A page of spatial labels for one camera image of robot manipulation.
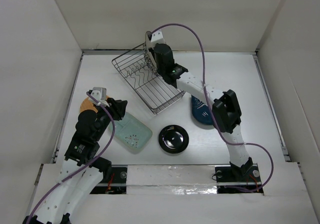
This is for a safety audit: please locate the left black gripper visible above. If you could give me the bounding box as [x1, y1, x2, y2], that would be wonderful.
[94, 97, 127, 140]

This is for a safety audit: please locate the blue floral rimmed plate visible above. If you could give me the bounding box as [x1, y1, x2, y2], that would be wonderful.
[143, 42, 159, 76]

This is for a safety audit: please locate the dark blue leaf-shaped dish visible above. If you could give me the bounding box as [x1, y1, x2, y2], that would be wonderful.
[191, 96, 215, 129]

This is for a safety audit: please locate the cream plate with tree pattern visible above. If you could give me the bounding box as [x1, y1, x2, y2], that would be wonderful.
[145, 31, 155, 58]

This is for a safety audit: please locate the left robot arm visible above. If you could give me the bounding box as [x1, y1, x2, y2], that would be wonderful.
[23, 97, 128, 224]

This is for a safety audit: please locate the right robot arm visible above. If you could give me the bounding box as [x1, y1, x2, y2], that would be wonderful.
[147, 43, 253, 182]

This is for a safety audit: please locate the light green rectangular tray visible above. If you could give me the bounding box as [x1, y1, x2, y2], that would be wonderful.
[113, 112, 153, 154]

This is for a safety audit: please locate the black round glossy plate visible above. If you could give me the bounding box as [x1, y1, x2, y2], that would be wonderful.
[158, 125, 190, 155]

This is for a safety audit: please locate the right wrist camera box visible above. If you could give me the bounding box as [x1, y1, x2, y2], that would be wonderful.
[149, 29, 166, 46]

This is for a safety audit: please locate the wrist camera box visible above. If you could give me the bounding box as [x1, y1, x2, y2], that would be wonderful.
[149, 29, 166, 46]
[90, 87, 107, 102]

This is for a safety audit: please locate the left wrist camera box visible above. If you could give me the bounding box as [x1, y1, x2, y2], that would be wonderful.
[90, 87, 107, 102]

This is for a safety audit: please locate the grey wire dish rack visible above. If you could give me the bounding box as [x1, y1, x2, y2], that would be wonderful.
[111, 43, 184, 114]

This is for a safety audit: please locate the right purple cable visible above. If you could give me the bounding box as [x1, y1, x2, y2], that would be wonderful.
[151, 23, 274, 194]

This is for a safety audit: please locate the purple cable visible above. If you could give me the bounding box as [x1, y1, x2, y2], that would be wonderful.
[151, 23, 274, 194]
[24, 90, 116, 224]

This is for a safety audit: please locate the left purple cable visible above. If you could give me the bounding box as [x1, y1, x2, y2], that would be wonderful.
[24, 90, 116, 224]

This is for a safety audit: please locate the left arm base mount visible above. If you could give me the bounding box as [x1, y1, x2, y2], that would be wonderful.
[90, 166, 128, 195]

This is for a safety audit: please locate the metal front rail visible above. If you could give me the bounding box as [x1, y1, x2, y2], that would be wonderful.
[97, 176, 261, 188]

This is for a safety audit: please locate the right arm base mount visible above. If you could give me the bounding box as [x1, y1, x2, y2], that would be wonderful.
[211, 164, 262, 194]

